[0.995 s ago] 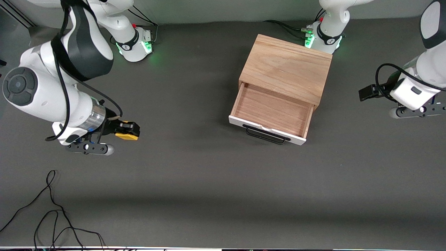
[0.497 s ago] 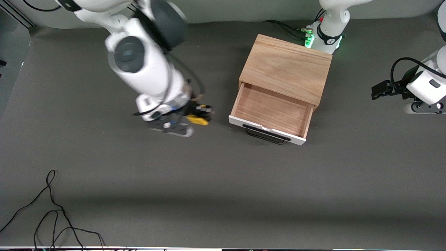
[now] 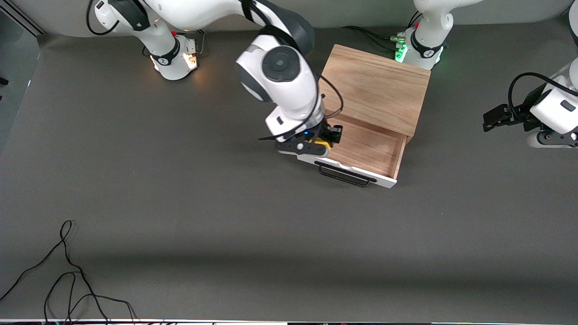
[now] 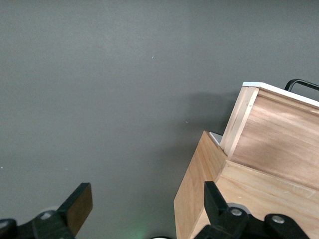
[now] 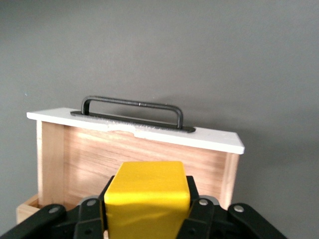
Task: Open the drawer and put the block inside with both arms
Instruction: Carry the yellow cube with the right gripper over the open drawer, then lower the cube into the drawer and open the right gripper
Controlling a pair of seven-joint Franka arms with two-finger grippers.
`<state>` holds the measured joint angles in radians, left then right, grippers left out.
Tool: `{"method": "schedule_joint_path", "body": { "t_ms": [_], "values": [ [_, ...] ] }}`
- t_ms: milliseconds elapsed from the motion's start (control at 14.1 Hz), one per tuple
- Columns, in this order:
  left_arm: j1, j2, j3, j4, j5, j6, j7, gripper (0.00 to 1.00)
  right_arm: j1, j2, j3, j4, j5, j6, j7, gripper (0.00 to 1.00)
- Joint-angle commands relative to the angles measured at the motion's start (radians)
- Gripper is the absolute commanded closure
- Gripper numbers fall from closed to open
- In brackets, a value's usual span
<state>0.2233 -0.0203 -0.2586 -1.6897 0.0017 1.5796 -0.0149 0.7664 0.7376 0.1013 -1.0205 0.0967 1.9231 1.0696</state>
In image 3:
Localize wooden drawer cabinet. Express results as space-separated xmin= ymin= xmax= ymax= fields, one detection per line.
xmin=318 ymin=44 xmax=431 ymax=144

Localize black left arm base cables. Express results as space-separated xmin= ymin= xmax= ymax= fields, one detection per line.
xmin=342 ymin=11 xmax=423 ymax=51

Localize thin black table cable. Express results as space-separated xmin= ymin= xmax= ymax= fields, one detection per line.
xmin=43 ymin=271 xmax=137 ymax=324
xmin=0 ymin=220 xmax=110 ymax=324

